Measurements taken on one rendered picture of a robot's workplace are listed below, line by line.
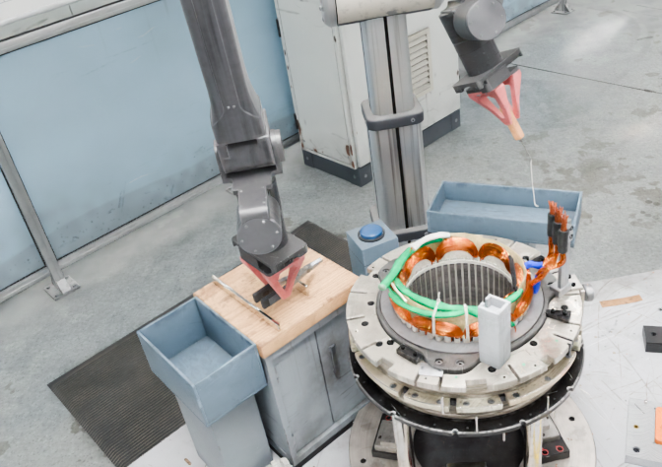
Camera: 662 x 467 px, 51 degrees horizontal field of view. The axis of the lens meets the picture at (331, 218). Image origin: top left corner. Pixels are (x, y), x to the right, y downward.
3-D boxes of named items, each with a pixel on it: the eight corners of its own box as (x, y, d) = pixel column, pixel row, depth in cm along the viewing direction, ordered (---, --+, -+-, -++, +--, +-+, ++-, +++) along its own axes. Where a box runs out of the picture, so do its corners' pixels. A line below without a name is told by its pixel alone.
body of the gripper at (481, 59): (526, 57, 107) (505, 14, 105) (483, 92, 103) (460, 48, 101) (497, 63, 113) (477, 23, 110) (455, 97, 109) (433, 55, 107)
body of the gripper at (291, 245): (274, 277, 95) (264, 234, 91) (231, 248, 102) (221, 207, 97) (310, 254, 98) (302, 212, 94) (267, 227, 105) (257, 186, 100)
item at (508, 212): (574, 315, 135) (582, 191, 120) (567, 354, 127) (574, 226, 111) (449, 297, 145) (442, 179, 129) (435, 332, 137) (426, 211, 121)
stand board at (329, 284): (264, 360, 100) (260, 347, 98) (196, 304, 113) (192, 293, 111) (364, 290, 109) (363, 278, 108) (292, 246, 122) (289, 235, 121)
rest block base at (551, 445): (539, 464, 106) (539, 458, 105) (518, 425, 113) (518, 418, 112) (569, 457, 106) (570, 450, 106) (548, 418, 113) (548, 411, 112)
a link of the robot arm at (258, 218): (278, 122, 90) (213, 134, 90) (283, 167, 81) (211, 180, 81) (294, 198, 97) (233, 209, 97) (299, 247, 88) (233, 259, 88)
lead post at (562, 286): (571, 289, 95) (575, 218, 88) (559, 298, 93) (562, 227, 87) (561, 283, 96) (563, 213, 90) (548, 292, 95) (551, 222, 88)
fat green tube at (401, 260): (385, 298, 91) (383, 286, 90) (364, 287, 94) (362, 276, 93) (452, 243, 99) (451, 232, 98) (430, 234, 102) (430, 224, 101)
